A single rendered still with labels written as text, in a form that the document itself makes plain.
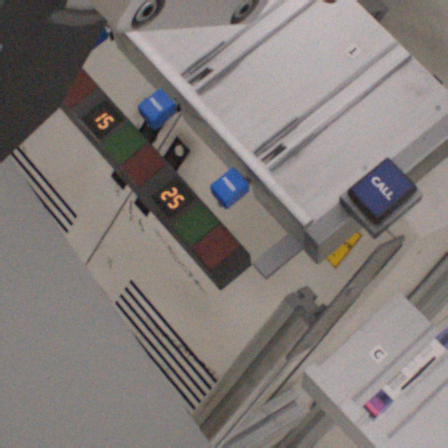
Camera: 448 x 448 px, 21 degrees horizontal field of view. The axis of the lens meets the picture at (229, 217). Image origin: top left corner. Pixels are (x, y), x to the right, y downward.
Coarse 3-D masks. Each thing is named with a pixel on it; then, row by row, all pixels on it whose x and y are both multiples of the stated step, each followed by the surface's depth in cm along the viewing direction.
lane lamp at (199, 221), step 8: (192, 208) 115; (200, 208) 115; (184, 216) 115; (192, 216) 115; (200, 216) 115; (208, 216) 115; (176, 224) 114; (184, 224) 114; (192, 224) 114; (200, 224) 114; (208, 224) 114; (216, 224) 114; (184, 232) 114; (192, 232) 114; (200, 232) 114; (208, 232) 114; (192, 240) 114
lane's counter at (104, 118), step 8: (104, 104) 119; (96, 112) 119; (104, 112) 119; (112, 112) 119; (88, 120) 119; (96, 120) 119; (104, 120) 119; (112, 120) 119; (120, 120) 119; (96, 128) 118; (104, 128) 118; (112, 128) 118
